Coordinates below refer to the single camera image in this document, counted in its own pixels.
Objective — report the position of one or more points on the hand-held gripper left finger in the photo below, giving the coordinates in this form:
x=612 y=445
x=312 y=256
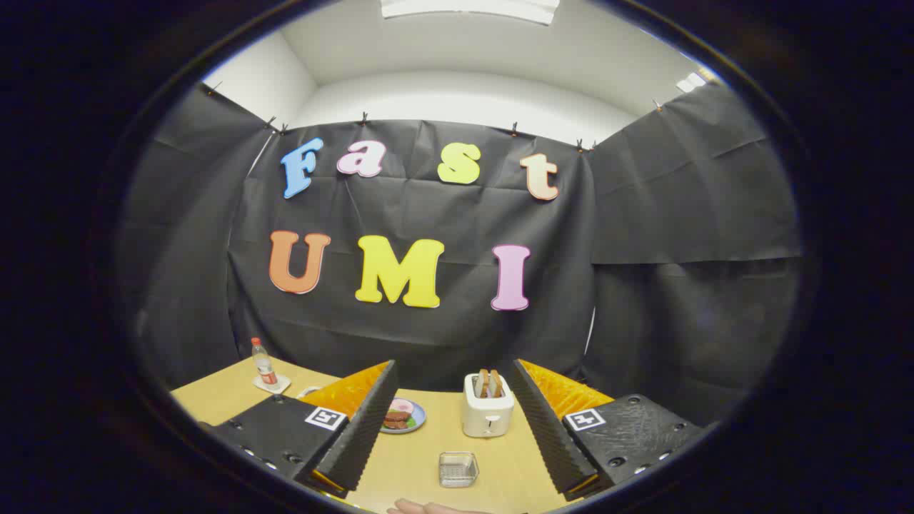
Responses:
x=364 y=435

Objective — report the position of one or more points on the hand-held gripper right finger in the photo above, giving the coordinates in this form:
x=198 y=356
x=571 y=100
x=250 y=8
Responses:
x=546 y=442

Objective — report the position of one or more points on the brown meat strip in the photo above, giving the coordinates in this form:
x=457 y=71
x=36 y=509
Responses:
x=395 y=424
x=398 y=415

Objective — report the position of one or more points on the pink ham slice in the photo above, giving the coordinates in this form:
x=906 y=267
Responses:
x=401 y=405

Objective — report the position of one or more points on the blue oval plate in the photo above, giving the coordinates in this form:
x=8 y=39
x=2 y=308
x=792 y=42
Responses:
x=418 y=422

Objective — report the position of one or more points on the white toaster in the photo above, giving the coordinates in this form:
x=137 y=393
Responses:
x=485 y=421

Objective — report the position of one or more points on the white divided bean tray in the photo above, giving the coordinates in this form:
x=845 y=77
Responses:
x=307 y=390

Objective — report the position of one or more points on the toast bread slice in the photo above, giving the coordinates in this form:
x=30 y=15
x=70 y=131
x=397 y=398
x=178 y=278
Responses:
x=496 y=383
x=483 y=384

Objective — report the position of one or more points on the white square coaster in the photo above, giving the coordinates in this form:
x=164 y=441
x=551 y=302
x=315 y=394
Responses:
x=281 y=388

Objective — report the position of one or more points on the clear water bottle red label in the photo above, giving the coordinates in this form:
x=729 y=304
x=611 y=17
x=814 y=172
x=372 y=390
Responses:
x=264 y=368

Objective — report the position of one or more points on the row of black cloth clips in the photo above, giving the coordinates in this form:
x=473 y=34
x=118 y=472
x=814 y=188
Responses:
x=364 y=117

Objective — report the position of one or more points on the small ceiling light panel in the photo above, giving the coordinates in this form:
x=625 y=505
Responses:
x=691 y=82

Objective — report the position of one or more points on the large ceiling light panel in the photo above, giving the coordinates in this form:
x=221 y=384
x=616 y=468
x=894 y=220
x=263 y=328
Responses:
x=471 y=10

